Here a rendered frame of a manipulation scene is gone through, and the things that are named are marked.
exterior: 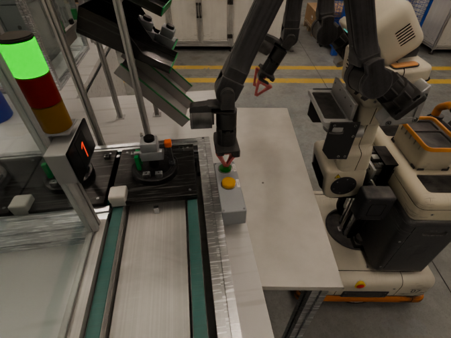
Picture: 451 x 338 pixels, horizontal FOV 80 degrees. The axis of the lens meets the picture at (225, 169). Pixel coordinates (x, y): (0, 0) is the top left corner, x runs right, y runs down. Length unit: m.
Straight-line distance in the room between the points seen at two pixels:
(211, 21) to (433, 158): 3.98
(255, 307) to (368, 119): 0.73
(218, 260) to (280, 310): 1.03
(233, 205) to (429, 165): 0.84
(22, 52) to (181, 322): 0.56
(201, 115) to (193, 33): 4.14
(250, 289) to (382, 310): 1.19
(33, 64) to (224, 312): 0.55
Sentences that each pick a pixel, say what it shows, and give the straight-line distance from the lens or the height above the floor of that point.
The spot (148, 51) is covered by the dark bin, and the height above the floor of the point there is 1.23.
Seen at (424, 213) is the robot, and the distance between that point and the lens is 1.25.
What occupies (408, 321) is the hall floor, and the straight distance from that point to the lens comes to 1.88.
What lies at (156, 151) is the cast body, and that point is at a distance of 0.79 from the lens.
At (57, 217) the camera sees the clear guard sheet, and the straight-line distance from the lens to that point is 0.62.
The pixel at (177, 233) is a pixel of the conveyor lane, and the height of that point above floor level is 0.92.
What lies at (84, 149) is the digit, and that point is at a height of 1.20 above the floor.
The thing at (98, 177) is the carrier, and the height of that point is 0.97.
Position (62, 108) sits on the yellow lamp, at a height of 1.30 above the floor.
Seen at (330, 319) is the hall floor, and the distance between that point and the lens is 1.71.
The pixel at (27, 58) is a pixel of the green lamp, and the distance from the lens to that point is 0.51.
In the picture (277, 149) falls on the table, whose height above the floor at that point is 0.86.
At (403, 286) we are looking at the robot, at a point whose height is 0.24.
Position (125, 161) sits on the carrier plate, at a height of 0.97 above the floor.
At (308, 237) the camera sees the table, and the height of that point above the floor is 0.86.
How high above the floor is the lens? 1.53
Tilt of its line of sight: 42 degrees down
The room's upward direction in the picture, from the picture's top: straight up
